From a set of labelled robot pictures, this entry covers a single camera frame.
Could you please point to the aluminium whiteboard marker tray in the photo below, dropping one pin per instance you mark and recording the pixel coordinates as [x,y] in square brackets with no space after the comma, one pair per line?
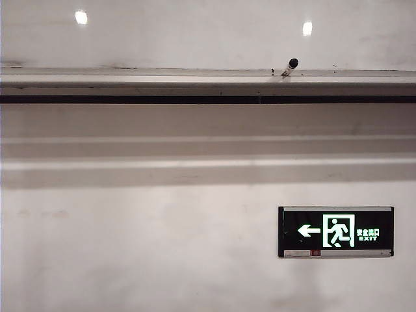
[162,85]

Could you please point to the white whiteboard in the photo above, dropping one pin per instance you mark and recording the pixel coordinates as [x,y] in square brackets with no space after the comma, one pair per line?
[195,35]

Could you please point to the white marker with black cap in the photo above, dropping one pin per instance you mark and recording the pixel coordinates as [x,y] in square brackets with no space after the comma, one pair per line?
[290,67]

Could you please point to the black green emergency exit sign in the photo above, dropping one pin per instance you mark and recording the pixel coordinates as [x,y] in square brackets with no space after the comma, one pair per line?
[336,232]

